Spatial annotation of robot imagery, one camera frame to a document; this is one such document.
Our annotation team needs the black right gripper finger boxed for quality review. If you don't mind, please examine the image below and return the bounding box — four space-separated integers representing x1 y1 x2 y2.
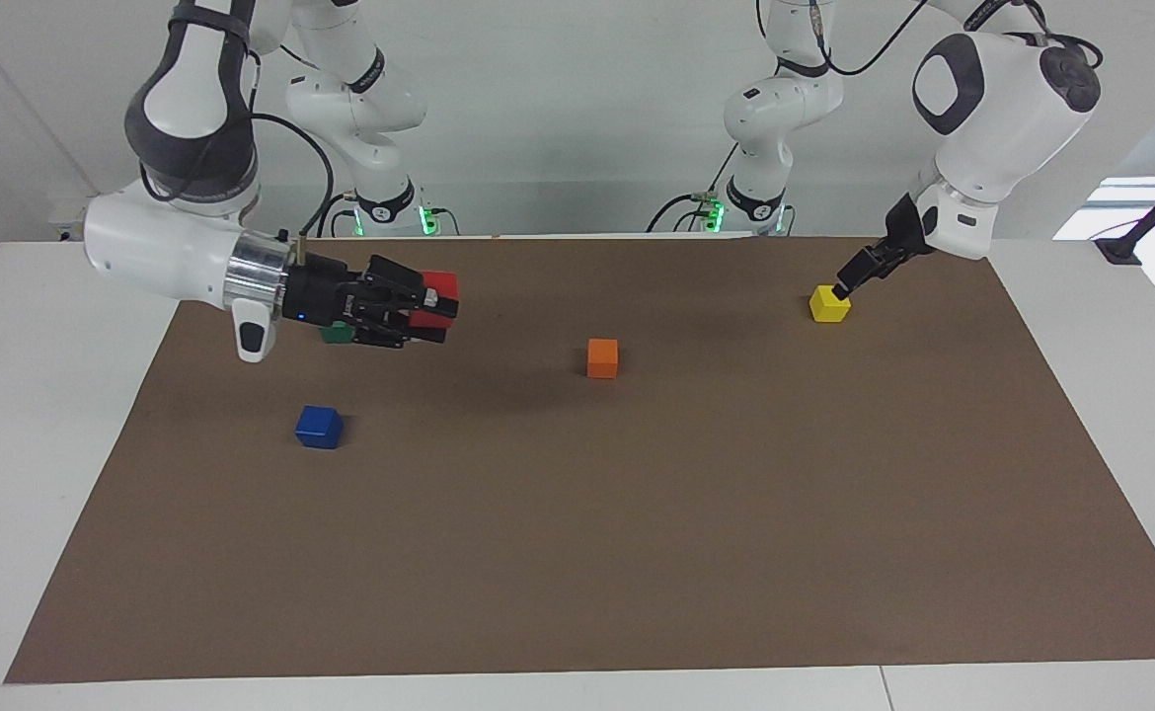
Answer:
364 254 460 320
353 310 451 350

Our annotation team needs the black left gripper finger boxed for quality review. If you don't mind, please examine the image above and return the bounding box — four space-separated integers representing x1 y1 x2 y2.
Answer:
833 246 902 301

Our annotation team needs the red wooden block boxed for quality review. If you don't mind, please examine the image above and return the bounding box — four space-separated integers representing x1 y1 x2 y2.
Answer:
410 272 461 331

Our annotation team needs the yellow wooden block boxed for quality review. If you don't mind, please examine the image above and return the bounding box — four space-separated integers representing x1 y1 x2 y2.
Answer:
809 284 852 324

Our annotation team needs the blue wooden block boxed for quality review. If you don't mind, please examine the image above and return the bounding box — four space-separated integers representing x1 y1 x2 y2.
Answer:
294 405 345 450

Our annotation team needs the white box with yellow label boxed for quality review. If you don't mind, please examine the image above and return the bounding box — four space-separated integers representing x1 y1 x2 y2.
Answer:
47 197 91 243

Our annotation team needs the brown paper mat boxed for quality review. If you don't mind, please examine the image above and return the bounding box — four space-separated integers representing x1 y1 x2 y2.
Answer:
5 235 1155 684

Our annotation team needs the black base cable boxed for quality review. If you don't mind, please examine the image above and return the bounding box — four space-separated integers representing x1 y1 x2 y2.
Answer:
647 148 738 235
317 192 353 238

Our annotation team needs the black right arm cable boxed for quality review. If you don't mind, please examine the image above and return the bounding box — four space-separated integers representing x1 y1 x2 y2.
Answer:
242 111 337 243

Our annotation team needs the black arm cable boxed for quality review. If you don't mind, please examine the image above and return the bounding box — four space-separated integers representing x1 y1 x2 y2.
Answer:
810 0 931 78
242 111 337 243

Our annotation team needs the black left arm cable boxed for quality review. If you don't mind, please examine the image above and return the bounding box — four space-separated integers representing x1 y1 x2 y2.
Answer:
810 0 931 78

